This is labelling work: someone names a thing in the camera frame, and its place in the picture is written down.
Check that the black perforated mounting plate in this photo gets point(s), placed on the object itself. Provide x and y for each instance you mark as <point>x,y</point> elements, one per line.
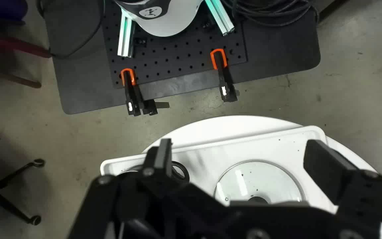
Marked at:
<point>178,57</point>

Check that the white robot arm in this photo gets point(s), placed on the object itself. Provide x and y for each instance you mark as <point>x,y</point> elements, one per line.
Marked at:
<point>169,20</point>

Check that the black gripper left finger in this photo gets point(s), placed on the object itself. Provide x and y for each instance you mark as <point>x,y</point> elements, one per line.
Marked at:
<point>165,154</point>

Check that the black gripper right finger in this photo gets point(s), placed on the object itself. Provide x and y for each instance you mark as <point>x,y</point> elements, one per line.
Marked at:
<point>332,170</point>

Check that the glass lid with black knob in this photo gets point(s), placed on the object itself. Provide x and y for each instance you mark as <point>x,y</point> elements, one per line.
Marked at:
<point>262,180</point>

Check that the red bar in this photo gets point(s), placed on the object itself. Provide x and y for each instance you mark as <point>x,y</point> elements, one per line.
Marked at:
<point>14,42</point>

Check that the aluminium extrusion bar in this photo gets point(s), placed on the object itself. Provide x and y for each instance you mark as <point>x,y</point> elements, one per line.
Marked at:
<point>125,37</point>
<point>221,17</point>

